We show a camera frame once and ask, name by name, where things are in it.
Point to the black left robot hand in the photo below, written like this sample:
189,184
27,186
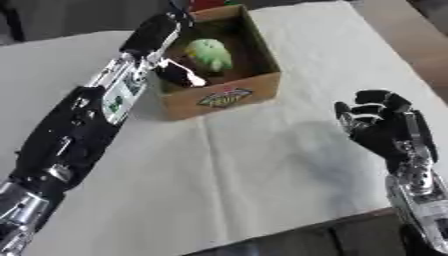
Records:
153,33

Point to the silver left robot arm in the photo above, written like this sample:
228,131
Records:
70,133

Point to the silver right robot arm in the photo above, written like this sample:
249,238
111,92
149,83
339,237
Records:
423,203

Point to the red object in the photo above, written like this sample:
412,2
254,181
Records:
205,4

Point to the green soft toy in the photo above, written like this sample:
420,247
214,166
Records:
209,53

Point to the tan cardboard box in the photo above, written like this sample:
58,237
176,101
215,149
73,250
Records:
221,96

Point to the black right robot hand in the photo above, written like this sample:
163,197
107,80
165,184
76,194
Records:
382,133

